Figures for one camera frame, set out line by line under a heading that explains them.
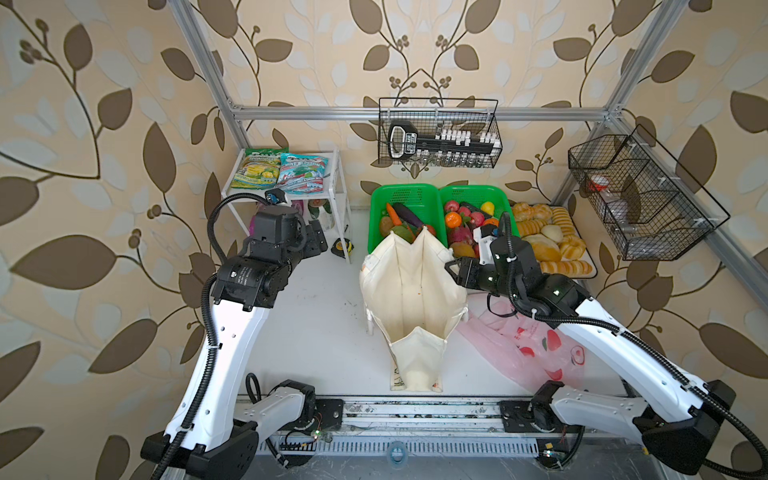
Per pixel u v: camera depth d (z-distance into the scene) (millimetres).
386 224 1087
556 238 1050
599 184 806
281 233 460
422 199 1185
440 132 807
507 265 506
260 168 823
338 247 1046
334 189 792
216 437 360
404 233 990
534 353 844
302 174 788
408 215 1153
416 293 959
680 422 390
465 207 1158
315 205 847
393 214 1151
